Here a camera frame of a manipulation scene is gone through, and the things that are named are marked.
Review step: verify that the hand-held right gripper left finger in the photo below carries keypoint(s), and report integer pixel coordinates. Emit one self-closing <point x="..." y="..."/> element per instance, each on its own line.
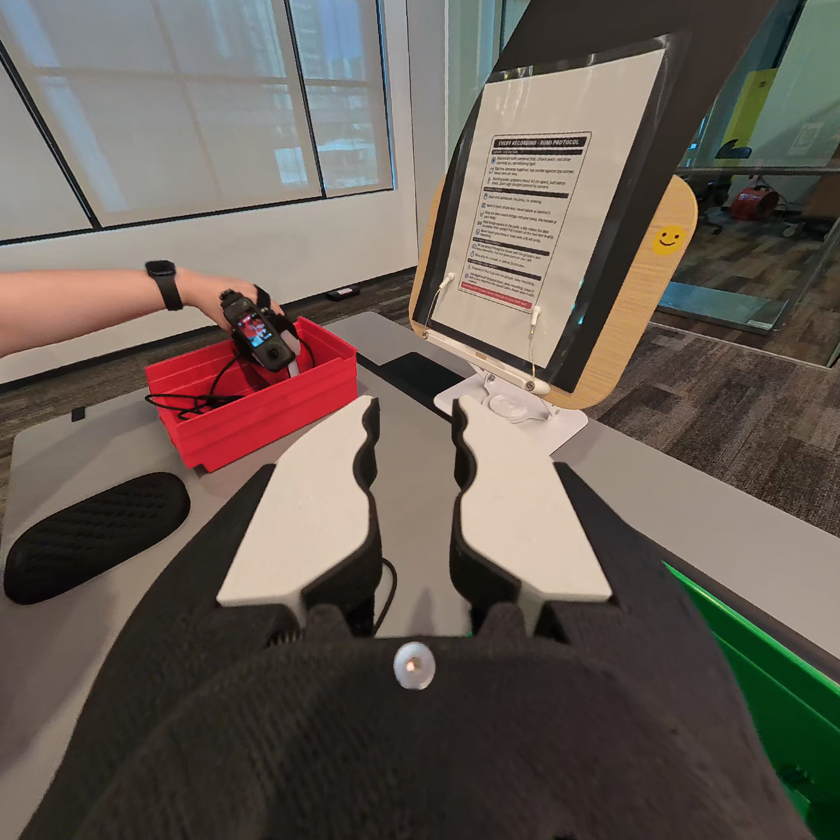
<point x="308" y="512"/>

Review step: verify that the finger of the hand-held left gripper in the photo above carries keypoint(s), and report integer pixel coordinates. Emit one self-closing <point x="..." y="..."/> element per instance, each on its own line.
<point x="294" y="358"/>

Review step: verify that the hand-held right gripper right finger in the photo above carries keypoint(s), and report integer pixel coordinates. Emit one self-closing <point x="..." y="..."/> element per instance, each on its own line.
<point x="525" y="518"/>

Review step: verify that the red plastic bin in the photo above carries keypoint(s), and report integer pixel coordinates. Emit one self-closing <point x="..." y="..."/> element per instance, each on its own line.
<point x="262" y="420"/>

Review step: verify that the green plastic bin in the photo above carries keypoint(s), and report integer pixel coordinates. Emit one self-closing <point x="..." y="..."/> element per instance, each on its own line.
<point x="774" y="689"/>

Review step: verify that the person's left forearm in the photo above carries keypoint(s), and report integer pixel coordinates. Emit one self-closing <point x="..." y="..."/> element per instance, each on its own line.
<point x="79" y="308"/>

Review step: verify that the person's left hand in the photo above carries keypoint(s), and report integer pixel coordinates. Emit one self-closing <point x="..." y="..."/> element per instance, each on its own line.
<point x="203" y="292"/>

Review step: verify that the black floor box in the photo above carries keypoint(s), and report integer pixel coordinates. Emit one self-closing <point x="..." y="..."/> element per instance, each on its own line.
<point x="342" y="293"/>

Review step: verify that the white document stand base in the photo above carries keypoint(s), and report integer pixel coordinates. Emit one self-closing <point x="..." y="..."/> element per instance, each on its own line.
<point x="564" y="420"/>

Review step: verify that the black wristwatch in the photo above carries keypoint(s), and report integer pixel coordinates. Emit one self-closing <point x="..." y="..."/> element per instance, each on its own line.
<point x="164" y="275"/>

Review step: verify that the black chair armrest pad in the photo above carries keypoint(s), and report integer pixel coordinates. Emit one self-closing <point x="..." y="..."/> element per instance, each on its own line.
<point x="92" y="535"/>

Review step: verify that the light wooden board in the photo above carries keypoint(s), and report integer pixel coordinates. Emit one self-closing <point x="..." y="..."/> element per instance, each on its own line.
<point x="643" y="315"/>

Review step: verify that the large frosted window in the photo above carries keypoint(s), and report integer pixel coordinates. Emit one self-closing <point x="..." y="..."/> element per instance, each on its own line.
<point x="197" y="98"/>

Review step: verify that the yellow smiley sticker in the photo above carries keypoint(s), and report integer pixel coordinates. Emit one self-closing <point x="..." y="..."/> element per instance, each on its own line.
<point x="669" y="241"/>

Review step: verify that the white instruction sheet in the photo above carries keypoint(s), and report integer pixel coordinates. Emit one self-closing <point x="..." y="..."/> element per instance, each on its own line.
<point x="564" y="197"/>

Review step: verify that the red floor blower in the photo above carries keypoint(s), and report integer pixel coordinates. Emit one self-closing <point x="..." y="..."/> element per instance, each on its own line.
<point x="754" y="202"/>

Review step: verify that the black office chair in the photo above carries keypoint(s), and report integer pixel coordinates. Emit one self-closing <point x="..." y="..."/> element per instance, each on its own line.
<point x="732" y="152"/>

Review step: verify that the yellow-green panel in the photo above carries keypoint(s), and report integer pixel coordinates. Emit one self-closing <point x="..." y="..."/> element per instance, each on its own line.
<point x="748" y="111"/>

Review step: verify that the black document board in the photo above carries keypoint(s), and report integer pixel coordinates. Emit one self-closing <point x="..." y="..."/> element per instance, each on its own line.
<point x="623" y="26"/>

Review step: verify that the grey metal base plate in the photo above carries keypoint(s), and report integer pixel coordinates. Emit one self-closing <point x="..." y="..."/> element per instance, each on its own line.
<point x="715" y="308"/>

